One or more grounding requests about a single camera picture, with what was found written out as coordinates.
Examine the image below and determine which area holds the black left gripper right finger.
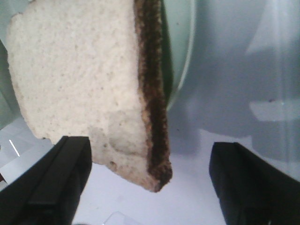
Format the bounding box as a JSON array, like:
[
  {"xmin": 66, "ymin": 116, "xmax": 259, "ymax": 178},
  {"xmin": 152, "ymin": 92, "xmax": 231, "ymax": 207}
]
[{"xmin": 209, "ymin": 142, "xmax": 300, "ymax": 225}]

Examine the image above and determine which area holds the bread slice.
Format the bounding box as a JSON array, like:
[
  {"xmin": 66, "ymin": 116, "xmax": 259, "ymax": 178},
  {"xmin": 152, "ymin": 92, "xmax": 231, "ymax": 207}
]
[{"xmin": 6, "ymin": 0, "xmax": 173, "ymax": 192}]

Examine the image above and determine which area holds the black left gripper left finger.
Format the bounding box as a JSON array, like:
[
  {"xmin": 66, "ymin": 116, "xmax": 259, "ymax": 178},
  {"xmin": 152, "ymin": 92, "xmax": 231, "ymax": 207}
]
[{"xmin": 0, "ymin": 136, "xmax": 92, "ymax": 225}]

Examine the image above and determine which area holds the mint green round plate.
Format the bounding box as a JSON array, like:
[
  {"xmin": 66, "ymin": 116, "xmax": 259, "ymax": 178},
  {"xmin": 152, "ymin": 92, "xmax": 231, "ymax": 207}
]
[{"xmin": 0, "ymin": 0, "xmax": 196, "ymax": 128}]

